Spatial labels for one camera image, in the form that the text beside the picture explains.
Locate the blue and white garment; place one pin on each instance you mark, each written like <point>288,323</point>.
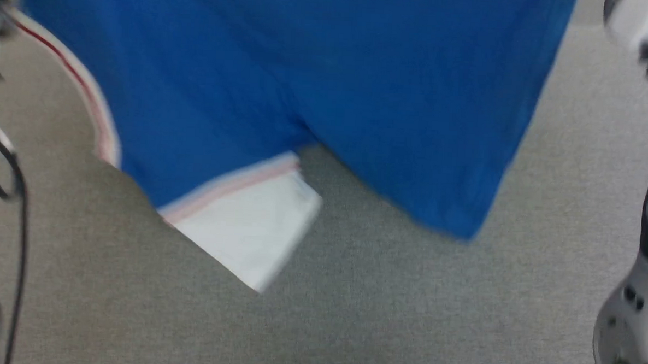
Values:
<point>306,83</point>

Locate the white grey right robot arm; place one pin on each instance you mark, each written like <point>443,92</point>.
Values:
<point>638,316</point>

